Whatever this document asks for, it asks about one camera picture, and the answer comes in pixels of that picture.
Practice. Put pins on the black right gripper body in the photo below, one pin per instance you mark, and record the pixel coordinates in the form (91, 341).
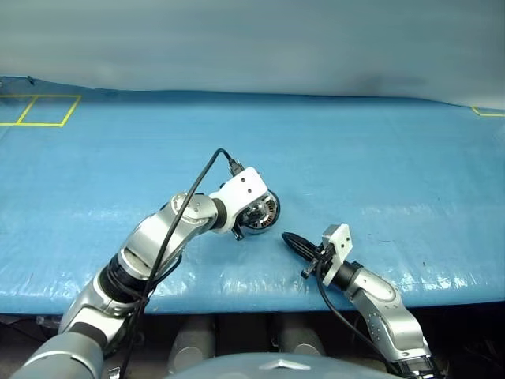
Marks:
(321, 260)

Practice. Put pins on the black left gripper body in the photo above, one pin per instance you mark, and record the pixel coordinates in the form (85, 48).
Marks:
(238, 233)

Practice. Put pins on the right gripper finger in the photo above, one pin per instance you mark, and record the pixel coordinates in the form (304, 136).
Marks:
(301, 242)
(299, 252)

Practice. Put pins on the motor housing with copper windings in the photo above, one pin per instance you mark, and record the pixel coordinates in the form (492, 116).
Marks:
(273, 211)

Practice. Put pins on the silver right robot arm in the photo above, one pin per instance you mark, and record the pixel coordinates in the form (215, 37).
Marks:
(382, 312)

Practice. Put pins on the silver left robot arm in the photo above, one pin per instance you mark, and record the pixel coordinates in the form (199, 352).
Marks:
(158, 245)

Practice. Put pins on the grey rounded cylinder shape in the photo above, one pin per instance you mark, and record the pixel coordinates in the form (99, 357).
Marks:
(300, 335)
(191, 343)

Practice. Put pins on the blue foam table sheet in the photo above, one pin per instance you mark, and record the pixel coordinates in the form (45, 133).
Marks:
(355, 166)

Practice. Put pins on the grey robot torso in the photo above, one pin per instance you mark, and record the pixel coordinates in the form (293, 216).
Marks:
(252, 367)

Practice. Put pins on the white foam backdrop sheet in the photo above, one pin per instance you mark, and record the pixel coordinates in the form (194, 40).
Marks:
(252, 43)

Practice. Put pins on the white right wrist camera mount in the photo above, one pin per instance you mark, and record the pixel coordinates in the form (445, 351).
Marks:
(339, 246)

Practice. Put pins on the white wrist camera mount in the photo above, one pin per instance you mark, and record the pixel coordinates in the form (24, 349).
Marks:
(244, 193)
(339, 246)

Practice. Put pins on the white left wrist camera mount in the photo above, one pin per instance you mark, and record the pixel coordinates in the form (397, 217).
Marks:
(244, 193)

